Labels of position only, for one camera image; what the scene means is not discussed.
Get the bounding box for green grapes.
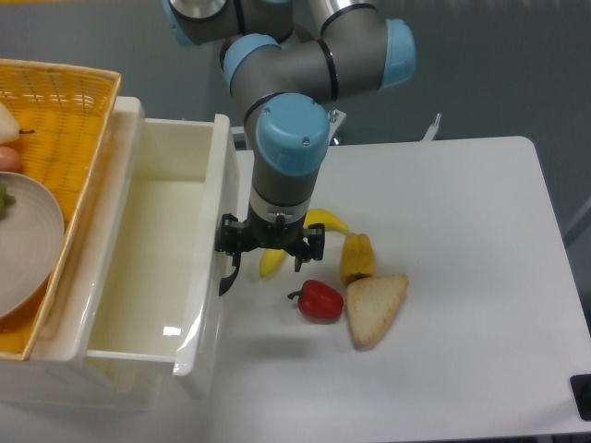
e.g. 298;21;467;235
0;183;16;216

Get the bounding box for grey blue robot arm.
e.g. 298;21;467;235
163;1;416;264

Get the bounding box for yellow banana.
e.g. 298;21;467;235
259;209;350;279

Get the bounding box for yellow woven basket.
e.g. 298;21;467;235
1;59;121;361

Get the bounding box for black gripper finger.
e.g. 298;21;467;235
214;213;249;268
293;223;325;272

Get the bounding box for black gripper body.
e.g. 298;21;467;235
244;210;308;257

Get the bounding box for white drawer cabinet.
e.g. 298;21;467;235
0;95;167;413

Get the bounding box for yellow bell pepper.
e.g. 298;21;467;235
340;233;376;286

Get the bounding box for white pear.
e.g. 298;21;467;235
0;103;35;144

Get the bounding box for triangular bread slice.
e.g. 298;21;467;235
346;273;409;349

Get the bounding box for grey ribbed plate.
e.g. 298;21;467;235
1;172;65;317

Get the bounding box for red bell pepper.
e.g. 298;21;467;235
287;280;344;321

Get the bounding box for pink peach fruit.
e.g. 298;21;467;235
0;146;22;173

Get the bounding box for black corner object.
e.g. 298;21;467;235
570;374;591;422

